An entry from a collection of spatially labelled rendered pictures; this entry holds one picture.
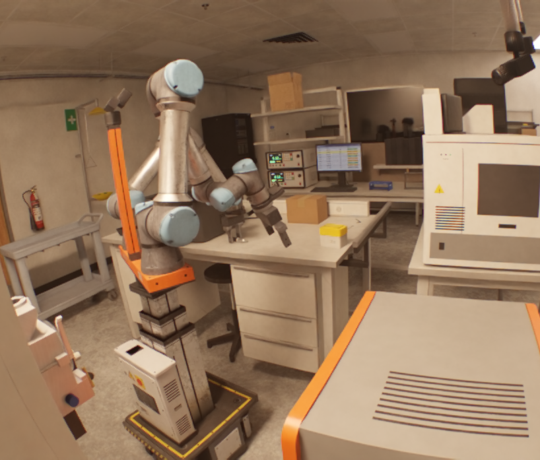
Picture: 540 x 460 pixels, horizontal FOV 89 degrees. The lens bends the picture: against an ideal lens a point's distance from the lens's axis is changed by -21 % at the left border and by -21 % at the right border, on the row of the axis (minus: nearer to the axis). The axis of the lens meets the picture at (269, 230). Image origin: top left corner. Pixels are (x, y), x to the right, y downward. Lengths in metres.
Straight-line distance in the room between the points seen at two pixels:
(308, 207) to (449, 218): 1.05
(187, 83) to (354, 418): 0.88
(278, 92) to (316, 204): 2.07
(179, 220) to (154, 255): 0.20
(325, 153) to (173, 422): 2.97
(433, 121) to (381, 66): 4.73
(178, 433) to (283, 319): 0.82
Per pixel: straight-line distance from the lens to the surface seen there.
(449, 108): 1.63
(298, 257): 1.64
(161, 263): 1.11
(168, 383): 1.38
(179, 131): 0.99
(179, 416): 1.50
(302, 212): 2.23
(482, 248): 1.47
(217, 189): 1.10
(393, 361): 0.54
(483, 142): 1.39
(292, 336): 1.92
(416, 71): 6.17
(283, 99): 3.96
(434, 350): 0.57
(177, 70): 0.99
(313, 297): 1.74
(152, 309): 1.39
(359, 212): 2.34
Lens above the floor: 1.46
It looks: 15 degrees down
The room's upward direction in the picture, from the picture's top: 6 degrees counter-clockwise
